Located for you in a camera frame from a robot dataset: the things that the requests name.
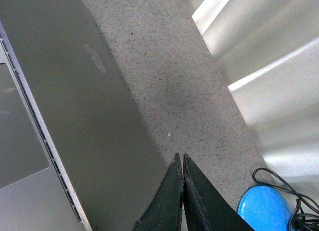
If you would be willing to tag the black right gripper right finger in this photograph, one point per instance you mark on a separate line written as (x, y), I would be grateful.
(205, 208)

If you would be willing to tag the blue computer mouse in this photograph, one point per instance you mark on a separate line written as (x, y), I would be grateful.
(264, 209)

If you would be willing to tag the white curtain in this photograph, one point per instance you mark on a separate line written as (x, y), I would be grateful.
(268, 53)

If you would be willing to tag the grey laptop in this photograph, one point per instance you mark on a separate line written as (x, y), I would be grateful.
(108, 155)

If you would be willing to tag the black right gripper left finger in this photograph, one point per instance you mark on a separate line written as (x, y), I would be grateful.
(164, 213)

